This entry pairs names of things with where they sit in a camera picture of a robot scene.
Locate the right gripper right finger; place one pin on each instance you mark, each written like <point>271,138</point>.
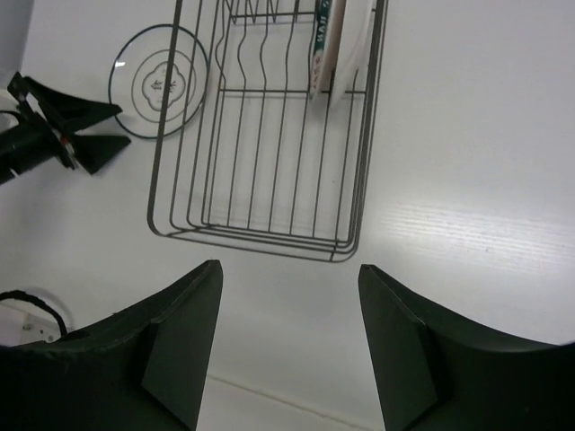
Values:
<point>438,370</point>

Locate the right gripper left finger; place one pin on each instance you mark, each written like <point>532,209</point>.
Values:
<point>143,368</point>

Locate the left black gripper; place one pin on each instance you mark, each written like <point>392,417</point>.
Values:
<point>28,139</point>

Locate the white plate grey rings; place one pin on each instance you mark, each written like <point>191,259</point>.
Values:
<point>159,81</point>

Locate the white plate orange sunburst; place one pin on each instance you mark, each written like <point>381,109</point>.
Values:
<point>353,42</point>

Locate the white plate teal rim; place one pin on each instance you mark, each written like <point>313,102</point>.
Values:
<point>327,35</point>

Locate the grey wire dish rack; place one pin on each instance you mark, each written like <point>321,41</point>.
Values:
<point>258,164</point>

